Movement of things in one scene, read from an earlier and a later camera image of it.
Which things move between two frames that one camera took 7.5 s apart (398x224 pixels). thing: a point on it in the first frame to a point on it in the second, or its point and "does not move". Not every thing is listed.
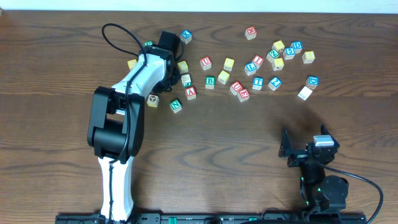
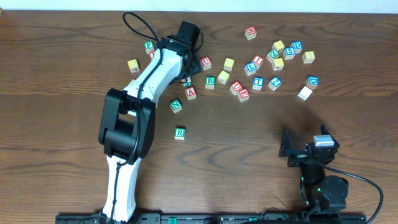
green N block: x=176 y=106 does not move
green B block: x=210 y=82 does not move
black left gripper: x=173 y=74 to x=193 y=71
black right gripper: x=299 y=155 does not move
